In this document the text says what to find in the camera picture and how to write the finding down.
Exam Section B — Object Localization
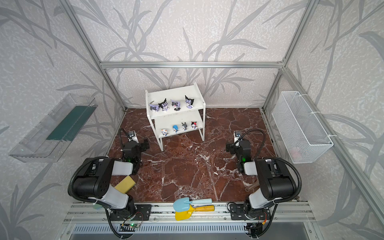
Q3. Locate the white two-tier metal shelf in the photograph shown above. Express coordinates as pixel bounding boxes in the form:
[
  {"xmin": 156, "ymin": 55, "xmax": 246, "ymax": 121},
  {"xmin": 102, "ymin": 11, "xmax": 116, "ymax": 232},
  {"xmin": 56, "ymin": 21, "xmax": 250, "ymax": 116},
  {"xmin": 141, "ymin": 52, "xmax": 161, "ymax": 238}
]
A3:
[{"xmin": 145, "ymin": 83, "xmax": 206, "ymax": 151}]

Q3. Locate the light blue toy shovel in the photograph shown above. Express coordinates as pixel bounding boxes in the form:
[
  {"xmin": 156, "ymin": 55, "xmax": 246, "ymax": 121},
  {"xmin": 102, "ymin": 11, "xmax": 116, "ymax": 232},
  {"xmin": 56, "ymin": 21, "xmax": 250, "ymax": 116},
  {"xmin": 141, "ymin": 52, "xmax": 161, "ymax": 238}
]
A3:
[{"xmin": 173, "ymin": 197, "xmax": 213, "ymax": 212}]

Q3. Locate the yellow toy shovel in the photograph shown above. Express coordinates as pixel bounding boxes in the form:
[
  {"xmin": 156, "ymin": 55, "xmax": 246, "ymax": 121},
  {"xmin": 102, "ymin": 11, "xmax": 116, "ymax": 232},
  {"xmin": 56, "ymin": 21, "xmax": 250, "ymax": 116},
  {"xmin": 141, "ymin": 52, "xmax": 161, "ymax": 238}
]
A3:
[{"xmin": 175, "ymin": 205, "xmax": 215, "ymax": 221}]

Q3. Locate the red capped blue figurine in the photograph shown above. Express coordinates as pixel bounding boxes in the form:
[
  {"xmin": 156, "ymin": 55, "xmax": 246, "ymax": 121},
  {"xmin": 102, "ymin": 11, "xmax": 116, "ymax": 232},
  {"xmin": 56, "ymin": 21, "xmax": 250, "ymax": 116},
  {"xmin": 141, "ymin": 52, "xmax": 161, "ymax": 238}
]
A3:
[{"xmin": 191, "ymin": 121, "xmax": 198, "ymax": 129}]

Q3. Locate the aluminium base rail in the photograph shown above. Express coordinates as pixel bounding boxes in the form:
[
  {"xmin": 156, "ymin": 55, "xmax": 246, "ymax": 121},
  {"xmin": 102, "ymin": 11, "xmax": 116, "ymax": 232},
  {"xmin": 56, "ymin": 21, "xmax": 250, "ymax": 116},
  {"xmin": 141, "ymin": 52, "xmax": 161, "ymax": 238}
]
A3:
[{"xmin": 63, "ymin": 202, "xmax": 316, "ymax": 224}]

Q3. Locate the purple pale figurine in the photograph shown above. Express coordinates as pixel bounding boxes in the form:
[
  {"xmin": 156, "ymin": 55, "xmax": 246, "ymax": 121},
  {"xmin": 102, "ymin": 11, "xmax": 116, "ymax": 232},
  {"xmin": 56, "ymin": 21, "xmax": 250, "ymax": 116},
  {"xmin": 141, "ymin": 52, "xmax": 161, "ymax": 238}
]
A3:
[{"xmin": 171, "ymin": 100, "xmax": 181, "ymax": 111}]

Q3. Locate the black-headed purple figurine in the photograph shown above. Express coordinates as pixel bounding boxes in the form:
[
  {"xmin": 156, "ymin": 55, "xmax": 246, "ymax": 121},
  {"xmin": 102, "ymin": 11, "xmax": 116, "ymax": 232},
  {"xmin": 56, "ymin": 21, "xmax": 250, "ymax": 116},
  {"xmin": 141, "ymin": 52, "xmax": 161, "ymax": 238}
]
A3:
[{"xmin": 158, "ymin": 99, "xmax": 169, "ymax": 112}]

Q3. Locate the pink white small figurine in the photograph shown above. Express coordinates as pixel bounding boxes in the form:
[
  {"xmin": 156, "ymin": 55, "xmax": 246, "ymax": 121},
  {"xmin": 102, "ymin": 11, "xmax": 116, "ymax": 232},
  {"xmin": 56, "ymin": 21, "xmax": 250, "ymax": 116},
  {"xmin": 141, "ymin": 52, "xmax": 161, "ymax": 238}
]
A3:
[{"xmin": 161, "ymin": 129, "xmax": 168, "ymax": 137}]

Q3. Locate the blue-capped small figurine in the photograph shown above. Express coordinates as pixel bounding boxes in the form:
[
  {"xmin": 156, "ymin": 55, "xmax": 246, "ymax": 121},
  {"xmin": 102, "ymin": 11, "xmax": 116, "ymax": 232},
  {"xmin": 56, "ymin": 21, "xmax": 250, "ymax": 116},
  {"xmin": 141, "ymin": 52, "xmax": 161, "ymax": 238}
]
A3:
[{"xmin": 172, "ymin": 125, "xmax": 179, "ymax": 133}]

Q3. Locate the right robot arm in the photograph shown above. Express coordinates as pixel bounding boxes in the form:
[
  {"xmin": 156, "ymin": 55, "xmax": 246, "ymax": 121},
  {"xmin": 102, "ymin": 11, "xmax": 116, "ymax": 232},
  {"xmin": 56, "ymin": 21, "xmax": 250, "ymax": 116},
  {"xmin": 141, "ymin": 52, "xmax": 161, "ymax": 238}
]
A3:
[{"xmin": 226, "ymin": 129, "xmax": 302, "ymax": 223}]

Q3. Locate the green circuit board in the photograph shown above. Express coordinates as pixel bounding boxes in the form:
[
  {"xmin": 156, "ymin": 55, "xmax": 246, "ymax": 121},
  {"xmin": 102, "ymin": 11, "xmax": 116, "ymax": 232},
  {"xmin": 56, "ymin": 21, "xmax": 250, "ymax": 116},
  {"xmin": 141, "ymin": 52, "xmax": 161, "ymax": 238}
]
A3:
[{"xmin": 119, "ymin": 223, "xmax": 142, "ymax": 232}]

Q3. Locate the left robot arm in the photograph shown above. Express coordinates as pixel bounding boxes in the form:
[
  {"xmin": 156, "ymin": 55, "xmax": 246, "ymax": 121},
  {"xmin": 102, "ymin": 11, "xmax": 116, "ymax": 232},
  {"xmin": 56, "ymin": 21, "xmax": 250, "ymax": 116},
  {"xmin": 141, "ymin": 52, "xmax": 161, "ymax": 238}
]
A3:
[{"xmin": 68, "ymin": 128, "xmax": 150, "ymax": 220}]

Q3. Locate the clear plastic wall tray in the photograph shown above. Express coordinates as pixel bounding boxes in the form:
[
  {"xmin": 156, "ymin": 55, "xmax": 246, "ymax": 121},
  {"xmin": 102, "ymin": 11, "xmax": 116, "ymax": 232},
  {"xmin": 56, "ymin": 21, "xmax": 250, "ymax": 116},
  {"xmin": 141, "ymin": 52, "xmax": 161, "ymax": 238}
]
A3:
[{"xmin": 9, "ymin": 94, "xmax": 98, "ymax": 163}]

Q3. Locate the black eared purple figurine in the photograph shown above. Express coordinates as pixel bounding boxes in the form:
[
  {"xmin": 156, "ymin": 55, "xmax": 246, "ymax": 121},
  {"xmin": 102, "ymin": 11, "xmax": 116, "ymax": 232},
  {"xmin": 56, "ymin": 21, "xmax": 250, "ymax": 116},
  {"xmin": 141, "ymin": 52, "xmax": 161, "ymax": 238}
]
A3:
[{"xmin": 149, "ymin": 104, "xmax": 160, "ymax": 112}]

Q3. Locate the pale green plastic object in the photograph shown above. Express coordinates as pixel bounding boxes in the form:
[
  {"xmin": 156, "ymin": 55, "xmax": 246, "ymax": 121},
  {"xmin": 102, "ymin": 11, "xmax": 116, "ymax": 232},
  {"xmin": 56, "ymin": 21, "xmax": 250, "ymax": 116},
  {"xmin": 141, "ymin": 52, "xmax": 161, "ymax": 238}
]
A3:
[{"xmin": 93, "ymin": 203, "xmax": 103, "ymax": 210}]

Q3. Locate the brown plastic toy rake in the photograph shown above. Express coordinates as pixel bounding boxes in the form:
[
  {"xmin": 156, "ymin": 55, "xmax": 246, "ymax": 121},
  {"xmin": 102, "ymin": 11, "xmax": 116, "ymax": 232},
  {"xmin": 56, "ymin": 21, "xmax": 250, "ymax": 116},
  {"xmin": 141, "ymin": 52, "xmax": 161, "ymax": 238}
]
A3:
[{"xmin": 245, "ymin": 181, "xmax": 260, "ymax": 192}]

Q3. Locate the pink item in basket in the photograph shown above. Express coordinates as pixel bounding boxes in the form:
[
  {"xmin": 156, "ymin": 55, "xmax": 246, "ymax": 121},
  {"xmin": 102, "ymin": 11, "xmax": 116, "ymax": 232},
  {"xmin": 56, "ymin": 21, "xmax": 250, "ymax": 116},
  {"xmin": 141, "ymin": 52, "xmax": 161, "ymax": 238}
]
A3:
[{"xmin": 289, "ymin": 147, "xmax": 302, "ymax": 161}]

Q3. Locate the grey blue small figurine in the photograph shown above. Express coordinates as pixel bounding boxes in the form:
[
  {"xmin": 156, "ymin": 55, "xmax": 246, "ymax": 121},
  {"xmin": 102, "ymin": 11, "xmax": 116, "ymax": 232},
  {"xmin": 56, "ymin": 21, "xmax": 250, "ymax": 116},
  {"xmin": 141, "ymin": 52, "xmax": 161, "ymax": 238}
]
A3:
[{"xmin": 182, "ymin": 123, "xmax": 188, "ymax": 131}]

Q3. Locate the white wire mesh basket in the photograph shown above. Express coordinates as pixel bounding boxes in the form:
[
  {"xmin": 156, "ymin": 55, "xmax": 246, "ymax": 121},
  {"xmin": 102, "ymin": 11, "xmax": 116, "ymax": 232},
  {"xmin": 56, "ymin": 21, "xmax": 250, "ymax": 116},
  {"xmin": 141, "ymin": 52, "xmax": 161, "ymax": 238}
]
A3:
[{"xmin": 272, "ymin": 91, "xmax": 334, "ymax": 164}]

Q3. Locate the aluminium cage frame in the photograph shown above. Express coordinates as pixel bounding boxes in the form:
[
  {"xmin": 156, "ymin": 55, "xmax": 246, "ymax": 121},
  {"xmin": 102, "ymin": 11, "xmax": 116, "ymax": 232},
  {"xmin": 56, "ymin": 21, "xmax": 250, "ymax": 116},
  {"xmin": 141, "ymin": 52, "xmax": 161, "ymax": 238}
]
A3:
[{"xmin": 59, "ymin": 1, "xmax": 384, "ymax": 224}]

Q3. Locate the yellow sponge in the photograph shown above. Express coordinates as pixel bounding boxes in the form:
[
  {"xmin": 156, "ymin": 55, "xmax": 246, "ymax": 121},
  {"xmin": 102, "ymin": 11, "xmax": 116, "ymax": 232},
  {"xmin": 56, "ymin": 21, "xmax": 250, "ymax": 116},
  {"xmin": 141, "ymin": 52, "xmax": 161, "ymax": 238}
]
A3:
[{"xmin": 115, "ymin": 176, "xmax": 136, "ymax": 194}]

